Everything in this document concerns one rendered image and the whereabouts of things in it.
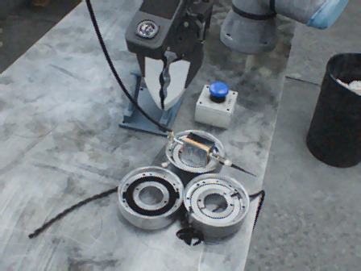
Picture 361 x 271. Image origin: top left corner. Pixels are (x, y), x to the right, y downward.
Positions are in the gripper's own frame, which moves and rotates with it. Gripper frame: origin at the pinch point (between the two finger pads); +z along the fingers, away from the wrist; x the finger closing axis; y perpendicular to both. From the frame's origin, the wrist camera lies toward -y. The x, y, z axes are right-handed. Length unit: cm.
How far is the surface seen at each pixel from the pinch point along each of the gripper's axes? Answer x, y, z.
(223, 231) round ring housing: -13.2, -4.9, 15.9
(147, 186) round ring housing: 0.7, -1.2, 15.5
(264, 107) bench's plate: -14.1, 30.7, 13.9
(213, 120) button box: -5.2, 20.4, 13.8
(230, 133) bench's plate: -9.0, 19.9, 15.4
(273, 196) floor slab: -28, 88, 87
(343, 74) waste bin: -44, 135, 47
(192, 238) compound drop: -9.0, -5.9, 18.5
